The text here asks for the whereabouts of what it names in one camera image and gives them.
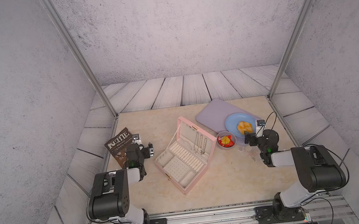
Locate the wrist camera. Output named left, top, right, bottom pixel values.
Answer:
left=132, top=133, right=142, bottom=145
left=256, top=119, right=266, bottom=130

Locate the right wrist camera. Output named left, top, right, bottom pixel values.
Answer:
left=256, top=119, right=266, bottom=130

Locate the red yellow snack packet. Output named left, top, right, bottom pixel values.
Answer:
left=217, top=135, right=235, bottom=148

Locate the right metal frame post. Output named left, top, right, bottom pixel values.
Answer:
left=267, top=0, right=315, bottom=100

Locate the brown kettle chips bag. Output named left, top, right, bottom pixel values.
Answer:
left=105, top=128, right=134, bottom=167

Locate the metal frame post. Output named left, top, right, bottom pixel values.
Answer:
left=40, top=0, right=119, bottom=119
left=267, top=0, right=315, bottom=100

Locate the silver necklace in box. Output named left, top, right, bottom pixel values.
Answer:
left=192, top=131, right=202, bottom=154

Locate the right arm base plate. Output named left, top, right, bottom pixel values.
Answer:
left=254, top=206, right=306, bottom=224

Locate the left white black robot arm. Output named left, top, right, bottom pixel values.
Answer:
left=86, top=143, right=154, bottom=224

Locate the left metal frame post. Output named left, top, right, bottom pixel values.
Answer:
left=40, top=0, right=119, bottom=119

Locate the purple bowl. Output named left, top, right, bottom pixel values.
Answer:
left=216, top=131, right=236, bottom=150

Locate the lavender cutting board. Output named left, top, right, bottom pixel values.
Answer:
left=195, top=98, right=261, bottom=146

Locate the yellow bread roll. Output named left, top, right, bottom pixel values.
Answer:
left=237, top=121, right=254, bottom=135

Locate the thick silver chain in box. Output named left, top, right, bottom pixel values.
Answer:
left=200, top=136, right=211, bottom=156

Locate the pink jewelry box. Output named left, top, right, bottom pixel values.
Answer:
left=155, top=116, right=216, bottom=195

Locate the colourful beaded jewelry chain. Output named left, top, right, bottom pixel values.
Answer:
left=236, top=142, right=258, bottom=164

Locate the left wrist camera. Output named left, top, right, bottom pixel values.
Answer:
left=132, top=133, right=142, bottom=145

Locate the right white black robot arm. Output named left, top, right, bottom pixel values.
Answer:
left=244, top=129, right=350, bottom=216

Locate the blue plate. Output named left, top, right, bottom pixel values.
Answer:
left=225, top=113, right=257, bottom=138

